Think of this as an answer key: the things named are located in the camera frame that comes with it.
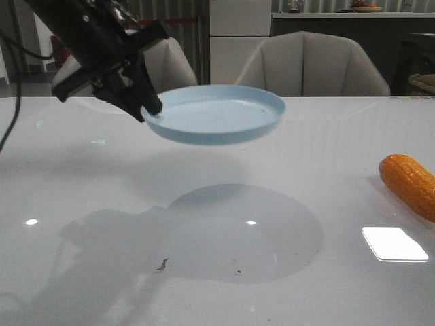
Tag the dark wooden chair far right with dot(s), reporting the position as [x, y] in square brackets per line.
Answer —
[414, 75]

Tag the dark counter with grey top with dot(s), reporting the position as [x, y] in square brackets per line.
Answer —
[380, 34]

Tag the grey chair on left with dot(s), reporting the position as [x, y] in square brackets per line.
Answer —
[166, 64]

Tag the white cabinet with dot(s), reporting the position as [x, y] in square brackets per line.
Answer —
[236, 28]

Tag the grey chair on right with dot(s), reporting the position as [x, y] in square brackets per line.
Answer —
[312, 64]

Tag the fruit bowl on counter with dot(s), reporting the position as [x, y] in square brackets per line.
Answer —
[361, 6]

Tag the red barrier belt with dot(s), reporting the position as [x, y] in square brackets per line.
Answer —
[170, 21]

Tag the light blue round plate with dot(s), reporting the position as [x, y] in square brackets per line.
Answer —
[215, 114]

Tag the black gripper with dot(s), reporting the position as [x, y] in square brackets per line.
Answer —
[96, 39]

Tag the grey chair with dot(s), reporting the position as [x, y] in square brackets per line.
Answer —
[166, 64]
[312, 64]

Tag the orange toy corn cob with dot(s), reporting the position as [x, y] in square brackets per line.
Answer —
[411, 182]

